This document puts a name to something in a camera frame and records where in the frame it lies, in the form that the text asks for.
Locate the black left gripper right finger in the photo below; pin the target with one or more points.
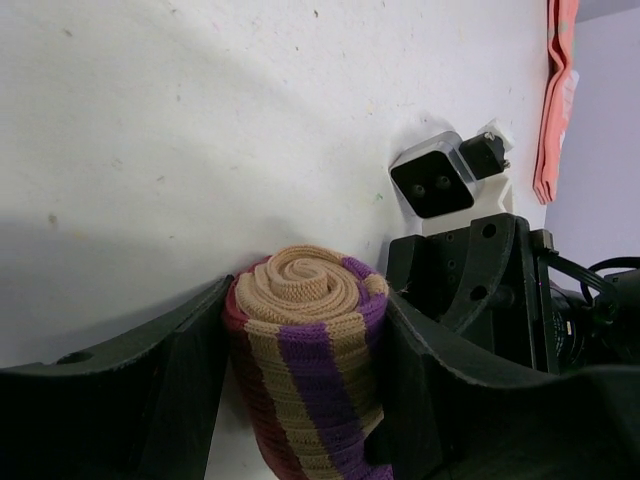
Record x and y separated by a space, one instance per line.
452 410

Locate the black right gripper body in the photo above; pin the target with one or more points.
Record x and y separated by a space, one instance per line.
504 287

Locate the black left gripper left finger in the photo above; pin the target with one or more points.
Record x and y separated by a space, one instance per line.
142 405

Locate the beige red purple striped sock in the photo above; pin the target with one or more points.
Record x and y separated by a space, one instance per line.
305 326

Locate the pink patterned sock pair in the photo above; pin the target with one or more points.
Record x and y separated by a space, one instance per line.
559 96

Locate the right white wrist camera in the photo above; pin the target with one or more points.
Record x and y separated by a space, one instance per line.
448 181

